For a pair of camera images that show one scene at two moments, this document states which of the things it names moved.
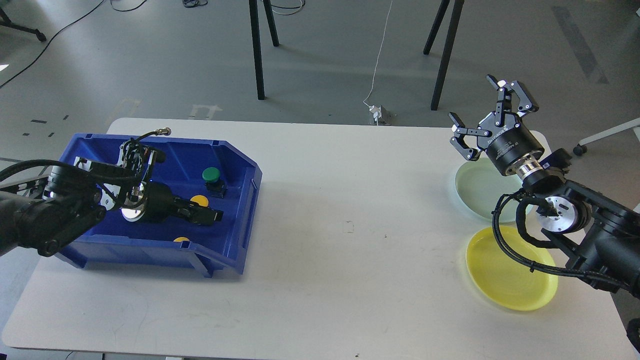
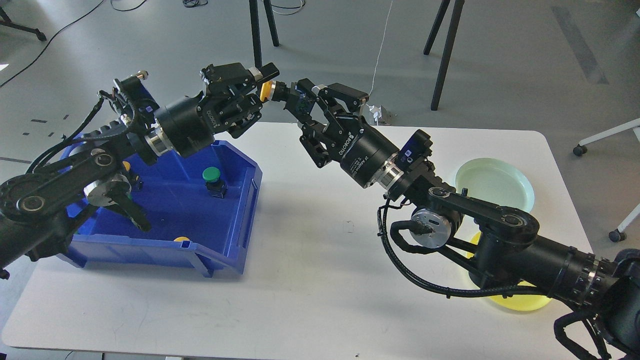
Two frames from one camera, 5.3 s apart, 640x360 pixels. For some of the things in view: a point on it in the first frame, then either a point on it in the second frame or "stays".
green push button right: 214,184 stays
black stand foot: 5,21 stays
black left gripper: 155,202 to 187,126
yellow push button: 201,200 to 267,90
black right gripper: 510,140 to 363,151
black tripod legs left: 254,19 stays
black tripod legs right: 441,9 stays
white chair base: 581,148 stays
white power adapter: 377,112 stays
